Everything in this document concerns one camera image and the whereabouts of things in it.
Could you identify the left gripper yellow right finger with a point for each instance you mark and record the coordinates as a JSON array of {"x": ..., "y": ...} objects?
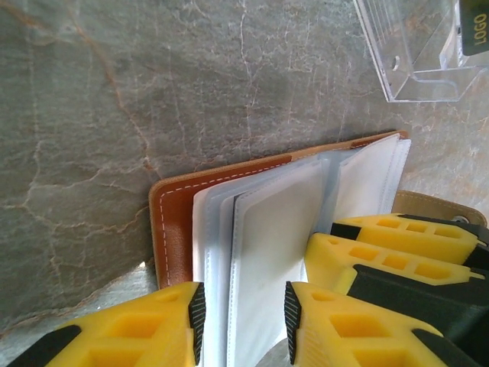
[{"x": 344, "y": 336}]

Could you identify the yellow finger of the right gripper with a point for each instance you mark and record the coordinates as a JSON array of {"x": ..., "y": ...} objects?
[
  {"x": 382, "y": 260},
  {"x": 389, "y": 227}
]

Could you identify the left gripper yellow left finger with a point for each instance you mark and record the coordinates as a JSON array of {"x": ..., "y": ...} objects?
[{"x": 126, "y": 329}]

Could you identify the brown leather card holder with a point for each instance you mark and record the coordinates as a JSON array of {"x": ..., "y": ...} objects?
[{"x": 267, "y": 229}]

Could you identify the clear acrylic card stand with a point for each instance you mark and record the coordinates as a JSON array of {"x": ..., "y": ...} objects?
[{"x": 412, "y": 46}]

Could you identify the black logo card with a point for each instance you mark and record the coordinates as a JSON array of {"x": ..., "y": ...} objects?
[{"x": 475, "y": 30}]

